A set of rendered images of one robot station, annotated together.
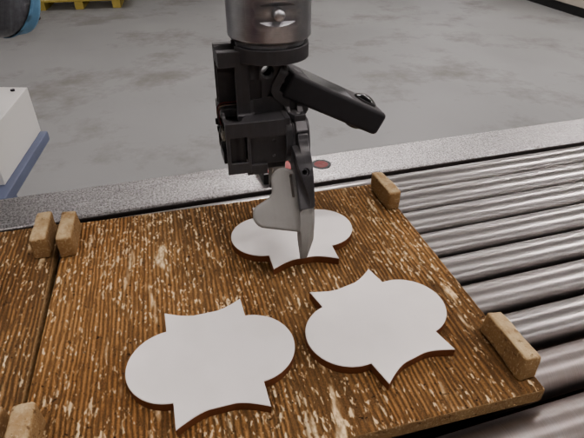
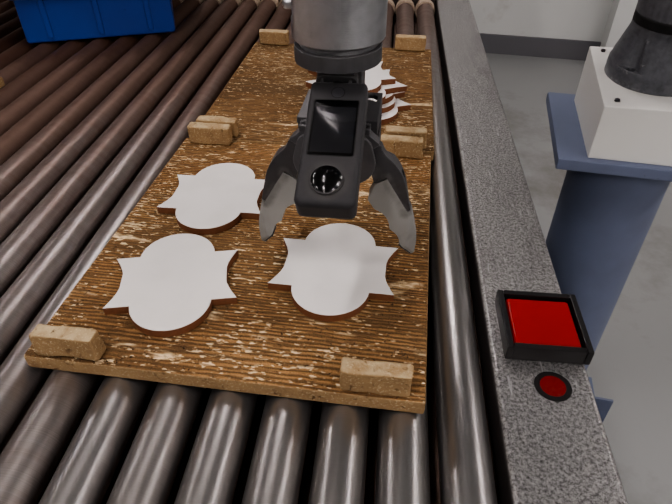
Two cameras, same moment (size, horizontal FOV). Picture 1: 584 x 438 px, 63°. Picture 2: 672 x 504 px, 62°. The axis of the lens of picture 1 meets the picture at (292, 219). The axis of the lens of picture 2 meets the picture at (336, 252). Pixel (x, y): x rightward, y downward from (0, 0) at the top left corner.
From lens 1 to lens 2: 0.74 m
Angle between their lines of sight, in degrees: 84
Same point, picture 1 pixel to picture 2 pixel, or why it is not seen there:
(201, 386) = (196, 185)
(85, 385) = (243, 157)
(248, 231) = (351, 235)
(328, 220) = (338, 297)
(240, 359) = (202, 202)
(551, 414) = (15, 365)
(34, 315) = not seen: hidden behind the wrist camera
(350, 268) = (256, 295)
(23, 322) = not seen: hidden behind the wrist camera
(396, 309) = (171, 292)
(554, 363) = (37, 407)
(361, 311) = (189, 270)
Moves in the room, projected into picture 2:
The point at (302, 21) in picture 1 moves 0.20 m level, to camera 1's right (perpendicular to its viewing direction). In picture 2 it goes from (295, 22) to (120, 138)
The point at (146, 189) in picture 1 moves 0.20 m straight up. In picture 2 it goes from (509, 210) to (548, 49)
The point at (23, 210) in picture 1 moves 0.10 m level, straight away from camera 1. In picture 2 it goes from (486, 147) to (548, 140)
